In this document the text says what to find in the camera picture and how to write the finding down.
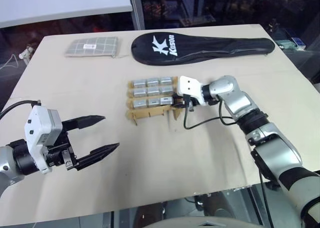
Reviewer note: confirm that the grey checked fabric pouch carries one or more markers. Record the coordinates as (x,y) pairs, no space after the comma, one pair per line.
(95,46)

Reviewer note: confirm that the blue plastic packet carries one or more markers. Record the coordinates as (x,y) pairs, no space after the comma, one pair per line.
(298,41)

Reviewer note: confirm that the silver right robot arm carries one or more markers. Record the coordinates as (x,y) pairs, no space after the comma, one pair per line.
(240,102)

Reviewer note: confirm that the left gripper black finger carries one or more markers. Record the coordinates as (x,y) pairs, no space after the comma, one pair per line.
(85,121)
(100,154)

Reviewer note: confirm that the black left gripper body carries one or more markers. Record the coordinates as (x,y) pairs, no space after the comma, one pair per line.
(58,147)

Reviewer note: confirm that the beige paper table cover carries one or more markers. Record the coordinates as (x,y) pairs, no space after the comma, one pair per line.
(100,82)

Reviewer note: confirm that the white board panel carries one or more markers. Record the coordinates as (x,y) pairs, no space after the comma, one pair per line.
(62,5)

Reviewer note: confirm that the grey metal post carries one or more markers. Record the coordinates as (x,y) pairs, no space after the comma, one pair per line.
(136,7)

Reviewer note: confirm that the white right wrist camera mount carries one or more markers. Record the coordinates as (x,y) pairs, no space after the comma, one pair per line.
(188,86)

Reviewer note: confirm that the grey rounded robot body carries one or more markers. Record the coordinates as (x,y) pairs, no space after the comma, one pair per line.
(207,223)

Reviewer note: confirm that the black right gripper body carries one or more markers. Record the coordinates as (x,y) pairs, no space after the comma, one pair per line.
(191,103)

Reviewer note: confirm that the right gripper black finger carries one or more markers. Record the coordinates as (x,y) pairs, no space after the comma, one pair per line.
(178,96)
(180,106)

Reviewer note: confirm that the white plug connector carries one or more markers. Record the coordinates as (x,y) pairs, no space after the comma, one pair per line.
(26,52)

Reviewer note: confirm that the black Kason racket bag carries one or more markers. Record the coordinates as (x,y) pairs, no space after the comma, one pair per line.
(205,48)

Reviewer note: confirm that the wooden rack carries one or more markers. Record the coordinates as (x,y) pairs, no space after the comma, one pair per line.
(150,112)

